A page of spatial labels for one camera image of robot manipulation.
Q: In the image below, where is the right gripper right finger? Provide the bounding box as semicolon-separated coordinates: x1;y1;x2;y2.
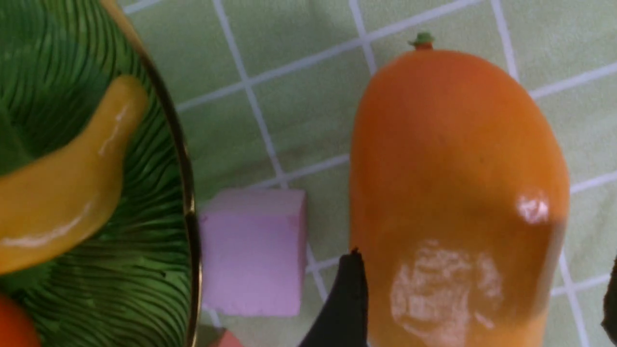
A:
600;257;617;345

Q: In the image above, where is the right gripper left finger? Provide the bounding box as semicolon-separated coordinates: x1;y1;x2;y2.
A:
300;248;369;347

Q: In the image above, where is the yellow orange toy mango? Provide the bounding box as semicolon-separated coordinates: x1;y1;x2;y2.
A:
349;32;569;347

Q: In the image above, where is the yellow toy banana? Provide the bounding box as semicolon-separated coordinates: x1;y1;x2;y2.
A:
0;75;148;274

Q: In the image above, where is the orange toy persimmon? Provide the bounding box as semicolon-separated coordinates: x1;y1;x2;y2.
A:
0;294;40;347

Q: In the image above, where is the salmon foam cube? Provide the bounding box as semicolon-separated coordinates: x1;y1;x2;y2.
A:
208;329;244;347

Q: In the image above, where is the pink foam cube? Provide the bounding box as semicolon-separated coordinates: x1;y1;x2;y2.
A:
199;188;307;318

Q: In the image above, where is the green glass leaf plate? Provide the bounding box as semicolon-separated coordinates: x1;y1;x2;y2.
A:
1;0;202;347

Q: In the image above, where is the green checkered tablecloth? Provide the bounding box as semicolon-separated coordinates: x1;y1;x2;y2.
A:
119;0;617;347

